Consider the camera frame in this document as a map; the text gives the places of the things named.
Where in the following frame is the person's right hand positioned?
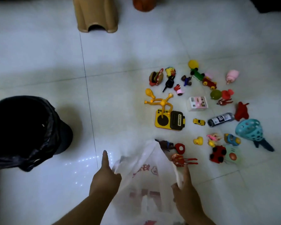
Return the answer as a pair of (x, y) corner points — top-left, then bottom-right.
(171, 165), (205, 220)

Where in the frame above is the person's left hand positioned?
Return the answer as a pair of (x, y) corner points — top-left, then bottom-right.
(89, 150), (122, 201)

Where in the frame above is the white plastic bag red print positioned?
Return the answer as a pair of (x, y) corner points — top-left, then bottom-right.
(111, 139), (187, 225)

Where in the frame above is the red claw hand toy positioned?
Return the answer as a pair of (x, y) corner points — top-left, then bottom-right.
(171, 153), (199, 168)

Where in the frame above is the red black ladybug toy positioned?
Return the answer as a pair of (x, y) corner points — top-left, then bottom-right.
(210, 145), (227, 164)

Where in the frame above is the dark brown animal toy figure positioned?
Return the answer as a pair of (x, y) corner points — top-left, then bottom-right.
(154, 138), (175, 153)

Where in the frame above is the pink doll toy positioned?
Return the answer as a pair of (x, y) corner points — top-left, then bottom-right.
(206, 132), (222, 141)

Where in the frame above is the pale green button toy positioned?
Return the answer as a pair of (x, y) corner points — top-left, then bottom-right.
(224, 144), (242, 164)

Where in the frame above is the blue yellow car toy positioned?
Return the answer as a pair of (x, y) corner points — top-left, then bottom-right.
(224, 133), (242, 147)

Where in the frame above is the yellow black radio toy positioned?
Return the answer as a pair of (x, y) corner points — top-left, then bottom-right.
(154, 109), (186, 132)

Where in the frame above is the teal perforated catch cup toy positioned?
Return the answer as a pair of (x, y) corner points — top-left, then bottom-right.
(235, 118), (275, 152)

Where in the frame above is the pink vending machine toy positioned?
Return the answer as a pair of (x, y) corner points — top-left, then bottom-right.
(186, 96), (209, 112)

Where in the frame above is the red lobster toy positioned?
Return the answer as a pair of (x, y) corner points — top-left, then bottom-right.
(234, 101), (250, 122)

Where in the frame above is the dark red limbed toy figure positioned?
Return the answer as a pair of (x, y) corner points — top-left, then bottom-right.
(216, 98), (234, 107)

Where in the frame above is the green spiky ball toy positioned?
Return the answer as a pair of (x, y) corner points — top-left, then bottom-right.
(210, 89), (222, 100)

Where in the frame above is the green block cart toy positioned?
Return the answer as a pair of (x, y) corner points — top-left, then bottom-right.
(190, 67), (205, 82)

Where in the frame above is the yellow duck face toy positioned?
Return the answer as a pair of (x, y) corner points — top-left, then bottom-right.
(165, 66), (176, 78)

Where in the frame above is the pink cupcake toy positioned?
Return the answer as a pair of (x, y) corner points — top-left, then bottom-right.
(225, 69), (240, 85)

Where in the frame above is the person's left forearm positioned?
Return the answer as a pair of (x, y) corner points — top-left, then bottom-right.
(52, 194), (117, 225)

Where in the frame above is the black roll white label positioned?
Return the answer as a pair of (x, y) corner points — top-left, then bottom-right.
(207, 112), (235, 128)

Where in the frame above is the black waste bin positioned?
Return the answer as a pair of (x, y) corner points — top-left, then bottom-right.
(0, 95), (73, 173)

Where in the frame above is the tan plastic stool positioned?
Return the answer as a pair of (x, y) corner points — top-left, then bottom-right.
(72, 0), (119, 33)

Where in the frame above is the orange floral waste bin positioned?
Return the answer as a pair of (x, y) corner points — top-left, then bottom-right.
(132, 0), (157, 13)

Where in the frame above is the black framed white partition door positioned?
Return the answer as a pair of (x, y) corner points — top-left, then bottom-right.
(248, 0), (281, 13)

